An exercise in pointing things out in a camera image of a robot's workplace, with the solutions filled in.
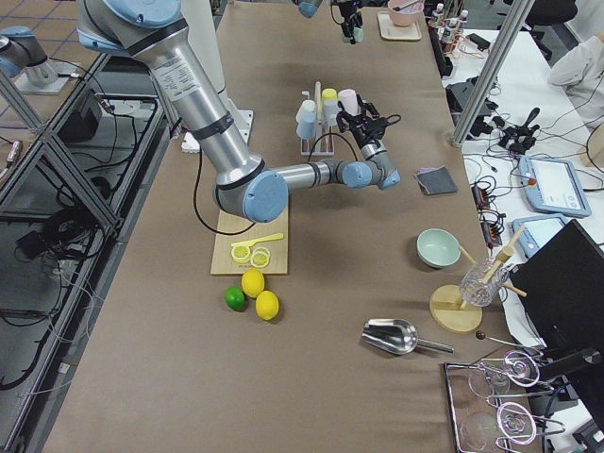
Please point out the metal glass rack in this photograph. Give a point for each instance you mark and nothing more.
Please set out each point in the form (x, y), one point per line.
(488, 403)

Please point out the lemon slice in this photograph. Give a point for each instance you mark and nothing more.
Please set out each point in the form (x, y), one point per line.
(262, 250)
(241, 254)
(260, 261)

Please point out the teach pendant upper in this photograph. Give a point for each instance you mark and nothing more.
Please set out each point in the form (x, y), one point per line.
(553, 186)

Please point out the wooden cup tree stand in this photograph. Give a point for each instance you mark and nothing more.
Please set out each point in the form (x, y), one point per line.
(451, 312)

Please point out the light green bowl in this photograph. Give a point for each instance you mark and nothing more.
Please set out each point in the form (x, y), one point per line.
(437, 248)

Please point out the pink plastic cup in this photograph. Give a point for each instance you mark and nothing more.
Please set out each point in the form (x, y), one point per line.
(349, 100)

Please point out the clear glass cup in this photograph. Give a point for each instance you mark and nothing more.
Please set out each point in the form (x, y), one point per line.
(478, 291)

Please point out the yellow plastic cup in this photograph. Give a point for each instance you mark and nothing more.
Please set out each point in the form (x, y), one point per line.
(329, 94)

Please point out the white wire cup rack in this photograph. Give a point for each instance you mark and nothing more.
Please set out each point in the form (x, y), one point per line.
(322, 144)

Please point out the bamboo cutting board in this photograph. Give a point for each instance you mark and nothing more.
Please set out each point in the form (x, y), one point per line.
(222, 263)

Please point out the yellow lemon outer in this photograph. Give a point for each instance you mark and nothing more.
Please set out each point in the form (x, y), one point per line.
(267, 305)

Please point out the green lime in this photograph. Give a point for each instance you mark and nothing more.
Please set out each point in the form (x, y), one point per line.
(235, 298)

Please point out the lemon slice top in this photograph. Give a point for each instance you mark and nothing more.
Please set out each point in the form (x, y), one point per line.
(241, 254)

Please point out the aluminium frame post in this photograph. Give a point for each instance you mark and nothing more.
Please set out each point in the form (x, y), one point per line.
(500, 49)

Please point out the teach pendant lower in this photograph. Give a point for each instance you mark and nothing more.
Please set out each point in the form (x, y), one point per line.
(538, 231)

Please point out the light blue plastic cup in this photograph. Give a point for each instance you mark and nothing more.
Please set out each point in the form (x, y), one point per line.
(306, 126)

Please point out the black monitor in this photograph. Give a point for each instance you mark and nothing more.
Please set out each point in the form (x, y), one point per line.
(564, 286)

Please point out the person in white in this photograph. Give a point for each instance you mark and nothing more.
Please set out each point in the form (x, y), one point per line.
(580, 74)

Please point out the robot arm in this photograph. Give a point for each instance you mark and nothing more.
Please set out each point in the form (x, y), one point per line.
(308, 9)
(155, 33)

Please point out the grey plastic cup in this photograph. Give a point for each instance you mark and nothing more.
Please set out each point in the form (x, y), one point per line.
(330, 112)

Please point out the yellow plastic knife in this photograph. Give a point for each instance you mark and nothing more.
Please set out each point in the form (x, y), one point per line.
(263, 239)

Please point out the grey folded cloth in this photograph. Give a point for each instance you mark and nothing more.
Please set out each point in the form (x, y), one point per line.
(436, 182)

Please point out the pink bowl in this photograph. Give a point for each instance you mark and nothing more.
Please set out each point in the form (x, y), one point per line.
(405, 13)

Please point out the beige tray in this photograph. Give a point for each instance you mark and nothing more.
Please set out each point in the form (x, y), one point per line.
(388, 31)

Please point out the lemon slice behind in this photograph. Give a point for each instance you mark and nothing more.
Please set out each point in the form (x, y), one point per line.
(262, 250)

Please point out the white plastic cup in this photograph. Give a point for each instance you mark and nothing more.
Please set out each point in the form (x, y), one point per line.
(307, 106)

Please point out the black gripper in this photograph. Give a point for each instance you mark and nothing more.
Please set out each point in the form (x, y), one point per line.
(361, 135)
(346, 17)

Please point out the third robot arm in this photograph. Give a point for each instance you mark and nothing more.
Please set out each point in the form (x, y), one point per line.
(25, 62)

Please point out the metal scoop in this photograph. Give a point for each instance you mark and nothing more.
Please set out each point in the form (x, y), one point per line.
(398, 337)

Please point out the teach pendant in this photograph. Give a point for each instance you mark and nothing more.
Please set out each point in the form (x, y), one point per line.
(538, 231)
(553, 186)

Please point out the lemon slice front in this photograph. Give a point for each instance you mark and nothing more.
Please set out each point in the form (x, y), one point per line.
(260, 261)

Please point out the yellow lemon near board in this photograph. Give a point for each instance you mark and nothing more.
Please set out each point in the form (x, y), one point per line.
(253, 283)

